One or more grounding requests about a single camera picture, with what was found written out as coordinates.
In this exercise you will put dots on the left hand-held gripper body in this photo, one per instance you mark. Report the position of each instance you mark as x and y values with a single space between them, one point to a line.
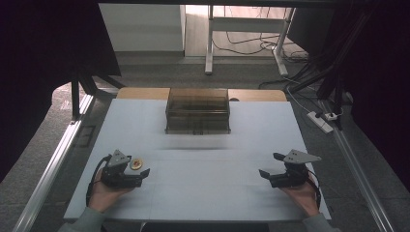
121 175

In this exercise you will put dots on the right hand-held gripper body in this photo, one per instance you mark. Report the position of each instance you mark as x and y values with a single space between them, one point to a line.
295 170

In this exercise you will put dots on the round gold disc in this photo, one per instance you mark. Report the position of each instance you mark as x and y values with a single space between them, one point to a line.
136 163

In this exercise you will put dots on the person's left hand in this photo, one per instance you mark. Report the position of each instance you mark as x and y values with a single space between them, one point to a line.
104 195

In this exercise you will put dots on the person's right hand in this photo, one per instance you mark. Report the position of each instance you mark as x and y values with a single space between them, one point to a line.
303 196

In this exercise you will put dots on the floor socket cover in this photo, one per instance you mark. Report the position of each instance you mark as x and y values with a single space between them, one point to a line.
86 136

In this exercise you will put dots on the white power strip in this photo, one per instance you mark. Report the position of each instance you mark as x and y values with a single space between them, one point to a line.
319 121

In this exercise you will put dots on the pale blue table mat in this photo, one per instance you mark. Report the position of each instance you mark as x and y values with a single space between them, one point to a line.
199 180

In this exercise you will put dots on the black metal stand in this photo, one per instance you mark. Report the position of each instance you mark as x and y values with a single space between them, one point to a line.
328 80
75 100

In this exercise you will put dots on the dark transparent drawer box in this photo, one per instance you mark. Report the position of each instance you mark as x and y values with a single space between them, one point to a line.
197 111

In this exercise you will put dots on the dark curtain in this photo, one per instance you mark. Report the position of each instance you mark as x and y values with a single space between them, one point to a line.
380 80
38 64

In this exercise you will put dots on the white cabinet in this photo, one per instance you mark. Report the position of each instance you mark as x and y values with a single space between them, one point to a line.
141 27

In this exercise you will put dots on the aluminium floor rail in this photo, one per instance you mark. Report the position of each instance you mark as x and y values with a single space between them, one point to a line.
361 180
48 174

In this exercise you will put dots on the white desk frame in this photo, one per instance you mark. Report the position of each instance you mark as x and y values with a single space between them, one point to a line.
209 48

